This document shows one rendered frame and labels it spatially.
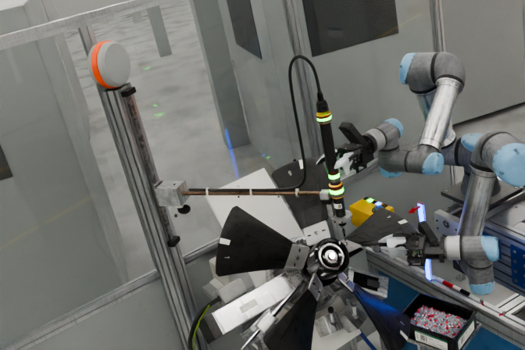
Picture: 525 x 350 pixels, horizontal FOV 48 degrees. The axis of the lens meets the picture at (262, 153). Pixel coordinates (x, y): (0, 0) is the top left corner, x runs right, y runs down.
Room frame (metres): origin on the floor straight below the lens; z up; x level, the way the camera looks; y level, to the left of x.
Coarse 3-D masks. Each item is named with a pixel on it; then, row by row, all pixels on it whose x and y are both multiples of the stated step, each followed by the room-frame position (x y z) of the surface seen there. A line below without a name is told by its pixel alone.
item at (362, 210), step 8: (360, 200) 2.18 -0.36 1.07; (352, 208) 2.14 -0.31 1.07; (360, 208) 2.11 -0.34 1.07; (368, 208) 2.10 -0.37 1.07; (384, 208) 2.07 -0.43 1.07; (392, 208) 2.06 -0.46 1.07; (352, 216) 2.14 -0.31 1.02; (360, 216) 2.10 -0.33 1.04; (368, 216) 2.05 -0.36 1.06; (360, 224) 2.10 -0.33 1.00
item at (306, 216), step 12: (288, 168) 1.86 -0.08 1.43; (300, 168) 1.85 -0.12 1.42; (312, 168) 1.83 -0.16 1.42; (324, 168) 1.82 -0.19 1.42; (276, 180) 1.85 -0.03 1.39; (288, 180) 1.84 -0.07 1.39; (300, 180) 1.82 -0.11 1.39; (312, 180) 1.80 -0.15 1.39; (324, 180) 1.79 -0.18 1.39; (288, 204) 1.80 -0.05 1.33; (300, 204) 1.78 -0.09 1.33; (312, 204) 1.75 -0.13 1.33; (300, 216) 1.75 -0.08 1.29; (312, 216) 1.73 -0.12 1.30; (324, 216) 1.71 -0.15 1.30
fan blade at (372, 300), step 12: (360, 288) 1.60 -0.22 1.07; (360, 300) 1.52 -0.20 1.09; (372, 300) 1.57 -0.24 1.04; (372, 312) 1.50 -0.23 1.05; (384, 312) 1.54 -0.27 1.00; (396, 312) 1.58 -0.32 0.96; (384, 324) 1.48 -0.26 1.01; (396, 324) 1.51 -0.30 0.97; (408, 324) 1.55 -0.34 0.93; (384, 336) 1.44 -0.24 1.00; (396, 336) 1.47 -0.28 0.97; (408, 336) 1.49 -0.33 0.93; (396, 348) 1.42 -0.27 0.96
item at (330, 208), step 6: (324, 198) 1.68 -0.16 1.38; (330, 198) 1.68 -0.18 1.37; (324, 204) 1.68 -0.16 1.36; (330, 204) 1.67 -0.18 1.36; (330, 210) 1.68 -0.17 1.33; (330, 216) 1.68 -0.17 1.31; (336, 216) 1.67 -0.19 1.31; (348, 216) 1.66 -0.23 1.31; (336, 222) 1.65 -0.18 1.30; (342, 222) 1.64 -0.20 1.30
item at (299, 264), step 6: (294, 246) 1.62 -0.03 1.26; (300, 246) 1.62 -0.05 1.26; (306, 246) 1.63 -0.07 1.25; (294, 252) 1.63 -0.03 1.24; (300, 252) 1.63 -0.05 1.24; (306, 252) 1.63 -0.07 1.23; (288, 258) 1.63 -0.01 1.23; (294, 258) 1.63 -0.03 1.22; (300, 258) 1.63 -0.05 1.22; (306, 258) 1.63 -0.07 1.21; (288, 264) 1.63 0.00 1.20; (300, 264) 1.63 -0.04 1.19
